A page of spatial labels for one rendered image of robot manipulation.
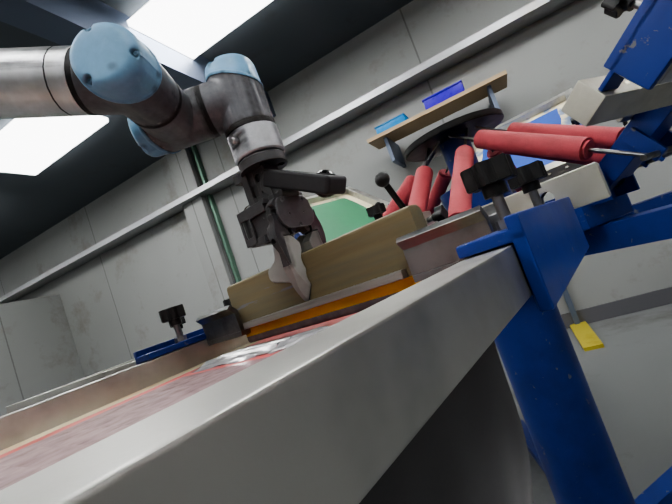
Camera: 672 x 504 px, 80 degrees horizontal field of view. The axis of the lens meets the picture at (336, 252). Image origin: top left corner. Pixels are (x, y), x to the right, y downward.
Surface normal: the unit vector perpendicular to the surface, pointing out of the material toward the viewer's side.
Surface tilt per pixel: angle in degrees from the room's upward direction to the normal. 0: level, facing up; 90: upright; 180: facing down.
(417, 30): 90
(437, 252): 90
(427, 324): 90
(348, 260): 90
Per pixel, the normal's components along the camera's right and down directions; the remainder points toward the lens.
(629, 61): -0.88, 0.29
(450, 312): 0.74, -0.31
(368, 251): -0.59, 0.15
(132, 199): -0.40, 0.07
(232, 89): -0.01, -0.07
